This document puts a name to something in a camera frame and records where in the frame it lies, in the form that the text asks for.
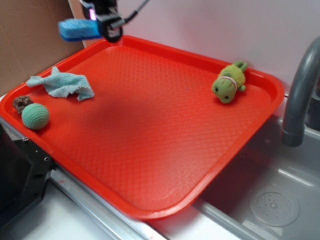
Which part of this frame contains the brown rock-like lump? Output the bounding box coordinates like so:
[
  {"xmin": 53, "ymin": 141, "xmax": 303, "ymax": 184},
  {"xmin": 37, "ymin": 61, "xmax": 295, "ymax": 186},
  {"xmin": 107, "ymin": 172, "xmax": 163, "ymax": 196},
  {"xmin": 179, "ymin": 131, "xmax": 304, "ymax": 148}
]
[{"xmin": 12, "ymin": 95, "xmax": 34, "ymax": 115}]

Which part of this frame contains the brown cardboard panel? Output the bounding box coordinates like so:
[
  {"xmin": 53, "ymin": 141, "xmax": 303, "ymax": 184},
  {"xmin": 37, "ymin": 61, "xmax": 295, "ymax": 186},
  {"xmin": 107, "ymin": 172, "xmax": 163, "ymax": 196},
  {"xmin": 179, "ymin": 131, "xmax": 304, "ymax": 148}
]
[{"xmin": 0, "ymin": 0, "xmax": 84, "ymax": 95}]

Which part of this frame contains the green plush turtle toy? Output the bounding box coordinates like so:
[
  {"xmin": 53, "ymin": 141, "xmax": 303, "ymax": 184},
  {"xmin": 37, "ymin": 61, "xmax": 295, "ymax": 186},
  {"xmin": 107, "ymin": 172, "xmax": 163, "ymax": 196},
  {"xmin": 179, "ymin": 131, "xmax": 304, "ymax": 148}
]
[{"xmin": 211, "ymin": 60, "xmax": 248, "ymax": 104}]

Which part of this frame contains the light blue cloth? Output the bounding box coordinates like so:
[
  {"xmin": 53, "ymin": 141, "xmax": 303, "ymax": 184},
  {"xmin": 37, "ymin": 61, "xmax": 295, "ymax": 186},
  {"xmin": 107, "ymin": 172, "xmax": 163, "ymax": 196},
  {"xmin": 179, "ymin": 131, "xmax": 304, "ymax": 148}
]
[{"xmin": 26, "ymin": 66, "xmax": 95, "ymax": 102}]

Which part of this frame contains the blue sponge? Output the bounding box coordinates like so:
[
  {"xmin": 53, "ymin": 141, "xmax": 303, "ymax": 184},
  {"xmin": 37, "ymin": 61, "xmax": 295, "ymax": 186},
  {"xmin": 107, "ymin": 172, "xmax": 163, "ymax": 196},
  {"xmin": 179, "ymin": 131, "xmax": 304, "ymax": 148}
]
[{"xmin": 58, "ymin": 18, "xmax": 102, "ymax": 42}]

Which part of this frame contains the black coiled cable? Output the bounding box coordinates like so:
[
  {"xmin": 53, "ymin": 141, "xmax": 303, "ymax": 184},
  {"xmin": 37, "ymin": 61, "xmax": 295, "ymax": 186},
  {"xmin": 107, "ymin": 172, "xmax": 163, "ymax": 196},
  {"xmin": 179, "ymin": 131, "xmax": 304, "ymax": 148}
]
[{"xmin": 113, "ymin": 0, "xmax": 151, "ymax": 28}]

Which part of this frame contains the grey toy sink basin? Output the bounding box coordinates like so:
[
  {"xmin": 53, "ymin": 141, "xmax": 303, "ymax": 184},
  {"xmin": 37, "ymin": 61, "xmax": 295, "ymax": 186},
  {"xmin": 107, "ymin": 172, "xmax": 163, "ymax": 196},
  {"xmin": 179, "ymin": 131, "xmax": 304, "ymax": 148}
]
[{"xmin": 150, "ymin": 105, "xmax": 320, "ymax": 240}]

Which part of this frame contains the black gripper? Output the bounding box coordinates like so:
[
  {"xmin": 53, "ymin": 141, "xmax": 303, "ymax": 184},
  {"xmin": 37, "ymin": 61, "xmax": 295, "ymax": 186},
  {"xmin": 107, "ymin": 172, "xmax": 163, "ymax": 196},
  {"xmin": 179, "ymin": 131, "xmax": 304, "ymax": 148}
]
[{"xmin": 79, "ymin": 0, "xmax": 123, "ymax": 42}]

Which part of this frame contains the green textured ball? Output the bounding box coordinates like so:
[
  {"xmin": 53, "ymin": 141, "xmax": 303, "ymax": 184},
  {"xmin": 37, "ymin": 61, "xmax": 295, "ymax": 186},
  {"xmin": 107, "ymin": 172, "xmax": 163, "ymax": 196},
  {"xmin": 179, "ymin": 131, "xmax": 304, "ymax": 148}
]
[{"xmin": 21, "ymin": 103, "xmax": 50, "ymax": 130}]

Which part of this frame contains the red plastic tray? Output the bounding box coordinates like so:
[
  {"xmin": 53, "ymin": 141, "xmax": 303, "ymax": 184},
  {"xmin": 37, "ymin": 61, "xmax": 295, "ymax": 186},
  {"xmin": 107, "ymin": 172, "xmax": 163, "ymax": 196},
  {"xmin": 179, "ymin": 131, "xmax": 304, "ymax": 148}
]
[{"xmin": 0, "ymin": 36, "xmax": 285, "ymax": 220}]

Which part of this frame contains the grey faucet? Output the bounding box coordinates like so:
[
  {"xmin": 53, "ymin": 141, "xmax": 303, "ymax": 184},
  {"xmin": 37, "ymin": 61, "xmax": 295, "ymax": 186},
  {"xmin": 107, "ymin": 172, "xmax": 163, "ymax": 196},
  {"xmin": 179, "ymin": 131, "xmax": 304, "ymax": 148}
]
[{"xmin": 281, "ymin": 37, "xmax": 320, "ymax": 147}]

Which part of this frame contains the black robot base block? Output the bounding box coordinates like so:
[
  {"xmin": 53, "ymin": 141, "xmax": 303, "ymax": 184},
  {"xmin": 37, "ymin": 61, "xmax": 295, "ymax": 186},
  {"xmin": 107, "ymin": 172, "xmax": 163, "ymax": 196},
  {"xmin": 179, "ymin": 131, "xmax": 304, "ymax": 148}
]
[{"xmin": 0, "ymin": 126, "xmax": 53, "ymax": 229}]

